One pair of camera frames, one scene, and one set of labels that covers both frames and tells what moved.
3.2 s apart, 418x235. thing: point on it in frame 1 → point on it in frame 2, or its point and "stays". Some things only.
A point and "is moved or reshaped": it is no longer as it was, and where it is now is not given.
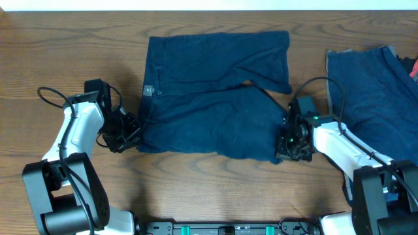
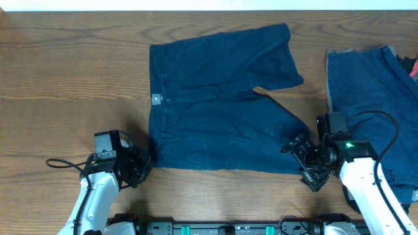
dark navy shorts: x=196 y=101 is moved or reshaped
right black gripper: x=282 y=153 → x=314 y=180
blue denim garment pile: x=381 y=98 stays
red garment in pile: x=415 y=69 stays
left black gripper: x=134 y=138 → x=146 y=160
